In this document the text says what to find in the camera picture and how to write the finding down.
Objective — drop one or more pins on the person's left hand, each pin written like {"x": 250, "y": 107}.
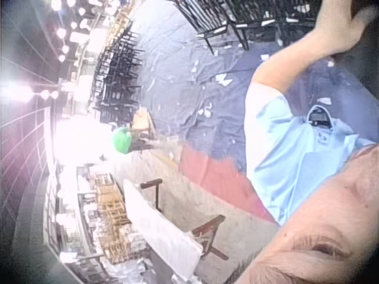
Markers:
{"x": 336, "y": 26}

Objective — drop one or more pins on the stack of black metal frames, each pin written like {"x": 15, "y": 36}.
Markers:
{"x": 237, "y": 14}

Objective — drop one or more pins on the scattered white paper scraps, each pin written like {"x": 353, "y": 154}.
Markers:
{"x": 222, "y": 80}

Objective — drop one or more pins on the blue floor tarp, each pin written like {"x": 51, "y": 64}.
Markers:
{"x": 177, "y": 74}

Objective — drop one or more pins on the red floor mat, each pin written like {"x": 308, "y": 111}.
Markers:
{"x": 216, "y": 177}

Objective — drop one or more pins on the light wooden crate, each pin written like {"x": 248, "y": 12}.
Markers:
{"x": 142, "y": 121}

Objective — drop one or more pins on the row of black metal racks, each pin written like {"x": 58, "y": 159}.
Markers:
{"x": 118, "y": 74}

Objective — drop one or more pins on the black metal stand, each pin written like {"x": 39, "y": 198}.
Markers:
{"x": 155, "y": 189}

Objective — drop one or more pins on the brown wooden sawhorse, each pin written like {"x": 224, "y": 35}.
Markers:
{"x": 210, "y": 236}

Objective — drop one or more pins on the white flat board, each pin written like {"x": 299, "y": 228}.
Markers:
{"x": 160, "y": 225}

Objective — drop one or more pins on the row of bright ceiling lamps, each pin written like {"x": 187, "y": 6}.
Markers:
{"x": 63, "y": 32}

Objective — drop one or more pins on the stack of light wooden frames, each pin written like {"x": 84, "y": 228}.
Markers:
{"x": 114, "y": 213}

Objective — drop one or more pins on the metal shelf with clutter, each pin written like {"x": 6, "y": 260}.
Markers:
{"x": 74, "y": 230}

